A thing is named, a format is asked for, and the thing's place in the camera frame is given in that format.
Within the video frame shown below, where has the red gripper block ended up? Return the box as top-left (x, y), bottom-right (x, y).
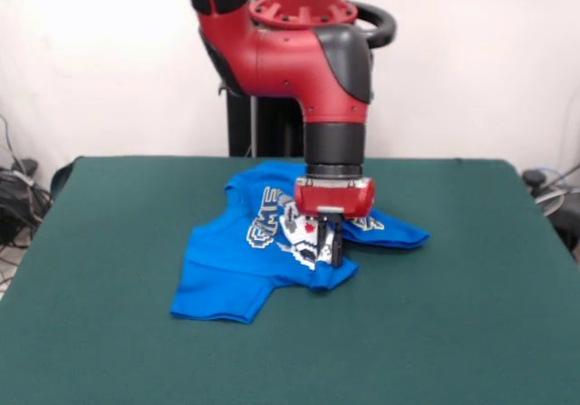
top-left (293, 176), bottom-right (377, 267)

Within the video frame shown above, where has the blue printed t-shirt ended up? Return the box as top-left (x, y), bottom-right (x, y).
top-left (169, 159), bottom-right (431, 324)

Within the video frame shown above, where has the dark green table cloth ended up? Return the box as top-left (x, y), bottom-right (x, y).
top-left (0, 155), bottom-right (580, 405)

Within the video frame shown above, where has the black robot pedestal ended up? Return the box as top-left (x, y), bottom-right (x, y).
top-left (217, 0), bottom-right (398, 158)

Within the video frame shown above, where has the black cable tangle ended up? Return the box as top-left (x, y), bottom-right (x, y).
top-left (520, 163), bottom-right (580, 255)
top-left (0, 114), bottom-right (53, 248)

